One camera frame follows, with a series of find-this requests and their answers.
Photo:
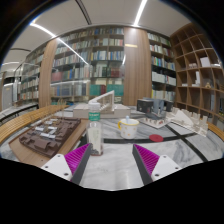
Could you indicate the wide bookshelf full of books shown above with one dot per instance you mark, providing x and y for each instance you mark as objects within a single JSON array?
[{"x": 90, "y": 66}]

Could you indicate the pale spoon in mug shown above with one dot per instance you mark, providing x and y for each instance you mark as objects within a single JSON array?
[{"x": 127, "y": 118}]

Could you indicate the distant bookshelf behind glass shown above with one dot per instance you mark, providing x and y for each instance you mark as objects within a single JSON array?
[{"x": 31, "y": 83}]

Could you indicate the narrow bookshelf full of books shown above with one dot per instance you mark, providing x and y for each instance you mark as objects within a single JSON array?
[{"x": 161, "y": 66}]

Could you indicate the straight ceiling light strip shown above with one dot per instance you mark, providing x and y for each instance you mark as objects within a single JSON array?
[{"x": 140, "y": 13}]

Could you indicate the flat round red coaster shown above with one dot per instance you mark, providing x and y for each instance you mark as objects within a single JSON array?
[{"x": 156, "y": 138}]

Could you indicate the beige building model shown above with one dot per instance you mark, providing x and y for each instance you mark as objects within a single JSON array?
[{"x": 106, "y": 106}]

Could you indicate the brown architectural model on board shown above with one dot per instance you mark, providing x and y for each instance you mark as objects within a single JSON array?
[{"x": 46, "y": 138}]

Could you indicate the white architectural model board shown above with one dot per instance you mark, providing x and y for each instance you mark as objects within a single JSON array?
[{"x": 186, "y": 120}]

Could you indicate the curved wooden slatted bench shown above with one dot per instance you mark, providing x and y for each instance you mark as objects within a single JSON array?
[
  {"x": 23, "y": 121},
  {"x": 216, "y": 130}
]

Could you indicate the dark grey building model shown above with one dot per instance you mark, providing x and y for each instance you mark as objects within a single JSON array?
[{"x": 146, "y": 106}]

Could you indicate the clear bottle with green label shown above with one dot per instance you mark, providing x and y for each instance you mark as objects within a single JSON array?
[{"x": 95, "y": 133}]

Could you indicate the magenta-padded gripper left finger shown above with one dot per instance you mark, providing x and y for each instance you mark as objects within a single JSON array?
[{"x": 78, "y": 158}]

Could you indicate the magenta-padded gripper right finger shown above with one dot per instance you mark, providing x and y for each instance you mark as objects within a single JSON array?
[{"x": 146, "y": 159}]

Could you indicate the wooden cubby shelf unit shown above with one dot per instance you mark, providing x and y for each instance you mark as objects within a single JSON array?
[{"x": 196, "y": 83}]

